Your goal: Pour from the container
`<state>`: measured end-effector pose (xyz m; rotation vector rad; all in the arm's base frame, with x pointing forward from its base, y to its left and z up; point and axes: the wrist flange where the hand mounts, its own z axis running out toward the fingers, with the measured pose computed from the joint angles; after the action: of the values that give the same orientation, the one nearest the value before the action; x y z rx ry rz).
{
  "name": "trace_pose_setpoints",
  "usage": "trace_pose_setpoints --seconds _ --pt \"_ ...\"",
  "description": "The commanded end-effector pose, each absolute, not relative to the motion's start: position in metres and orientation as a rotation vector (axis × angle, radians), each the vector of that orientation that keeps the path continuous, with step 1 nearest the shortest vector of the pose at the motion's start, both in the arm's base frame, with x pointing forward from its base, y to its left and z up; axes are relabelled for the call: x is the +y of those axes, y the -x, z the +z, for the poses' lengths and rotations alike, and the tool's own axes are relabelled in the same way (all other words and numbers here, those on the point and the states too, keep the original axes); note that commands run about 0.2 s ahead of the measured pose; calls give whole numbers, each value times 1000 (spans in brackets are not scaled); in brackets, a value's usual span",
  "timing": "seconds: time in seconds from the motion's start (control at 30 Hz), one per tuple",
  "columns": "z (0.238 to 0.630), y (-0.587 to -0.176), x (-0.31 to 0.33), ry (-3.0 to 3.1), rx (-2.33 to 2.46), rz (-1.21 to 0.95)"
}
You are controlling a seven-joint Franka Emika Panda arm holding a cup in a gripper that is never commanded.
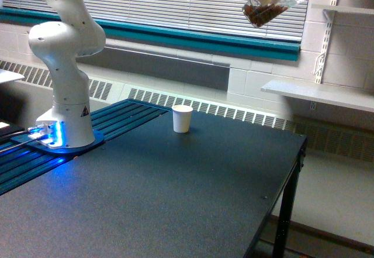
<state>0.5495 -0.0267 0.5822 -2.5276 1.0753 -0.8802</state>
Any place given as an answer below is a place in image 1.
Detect black table leg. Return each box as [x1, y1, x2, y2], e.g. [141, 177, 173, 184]
[272, 140, 307, 257]

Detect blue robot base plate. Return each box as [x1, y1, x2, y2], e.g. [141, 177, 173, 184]
[26, 130, 105, 156]

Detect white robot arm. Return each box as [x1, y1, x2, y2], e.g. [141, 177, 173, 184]
[29, 0, 106, 150]

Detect white object at left edge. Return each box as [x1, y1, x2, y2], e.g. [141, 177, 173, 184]
[0, 69, 24, 84]

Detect white wall shelf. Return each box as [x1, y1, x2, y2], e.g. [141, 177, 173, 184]
[311, 4, 374, 15]
[261, 78, 373, 112]

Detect white window blinds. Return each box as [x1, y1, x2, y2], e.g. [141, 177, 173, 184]
[0, 0, 313, 43]

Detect teal window sill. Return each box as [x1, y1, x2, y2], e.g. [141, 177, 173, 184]
[0, 7, 302, 62]

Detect blue slatted rail platform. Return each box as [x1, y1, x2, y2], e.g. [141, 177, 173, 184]
[1, 99, 171, 194]

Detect white shelf bracket rail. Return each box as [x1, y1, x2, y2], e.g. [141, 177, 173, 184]
[313, 0, 338, 84]

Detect baseboard radiator heater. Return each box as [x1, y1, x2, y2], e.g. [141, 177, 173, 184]
[0, 60, 374, 163]

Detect upper white wall shelf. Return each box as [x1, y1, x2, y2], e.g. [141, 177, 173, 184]
[311, 4, 374, 15]

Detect lower white wall shelf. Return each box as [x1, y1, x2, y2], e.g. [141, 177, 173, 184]
[261, 78, 373, 112]

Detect white paper cup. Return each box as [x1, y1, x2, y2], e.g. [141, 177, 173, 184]
[172, 105, 193, 133]

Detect black cable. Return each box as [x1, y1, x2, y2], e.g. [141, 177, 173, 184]
[0, 128, 39, 154]

